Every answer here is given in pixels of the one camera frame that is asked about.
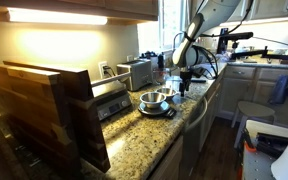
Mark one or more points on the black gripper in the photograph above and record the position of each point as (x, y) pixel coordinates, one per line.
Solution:
(185, 75)

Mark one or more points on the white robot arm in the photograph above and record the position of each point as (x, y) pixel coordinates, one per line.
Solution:
(211, 15)

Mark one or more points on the silver bowl with yellow contents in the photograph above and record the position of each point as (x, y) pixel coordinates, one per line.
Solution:
(168, 92)

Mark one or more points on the empty silver bowl on scale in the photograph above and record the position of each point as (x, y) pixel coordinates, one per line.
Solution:
(152, 99)

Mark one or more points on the black kitchen scale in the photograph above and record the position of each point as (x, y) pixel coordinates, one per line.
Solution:
(164, 110)

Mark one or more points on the stainless steel toaster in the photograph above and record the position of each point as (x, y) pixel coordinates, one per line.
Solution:
(141, 74)

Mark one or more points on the white round stool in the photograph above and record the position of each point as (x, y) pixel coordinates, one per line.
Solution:
(251, 110)

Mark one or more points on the blue hanging towel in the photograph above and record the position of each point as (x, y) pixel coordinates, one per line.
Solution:
(279, 91)

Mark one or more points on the dark wooden cutting board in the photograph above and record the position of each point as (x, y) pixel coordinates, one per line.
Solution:
(83, 111)

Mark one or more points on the light wooden cutting board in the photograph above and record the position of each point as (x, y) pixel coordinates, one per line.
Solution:
(34, 103)

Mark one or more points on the under-cabinet light strip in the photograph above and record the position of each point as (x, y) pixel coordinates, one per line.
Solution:
(43, 16)

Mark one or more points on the stainless dishwasher handle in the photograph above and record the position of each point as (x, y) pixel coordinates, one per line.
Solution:
(197, 116)

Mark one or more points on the white wall outlet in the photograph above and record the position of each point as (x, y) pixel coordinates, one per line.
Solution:
(101, 66)

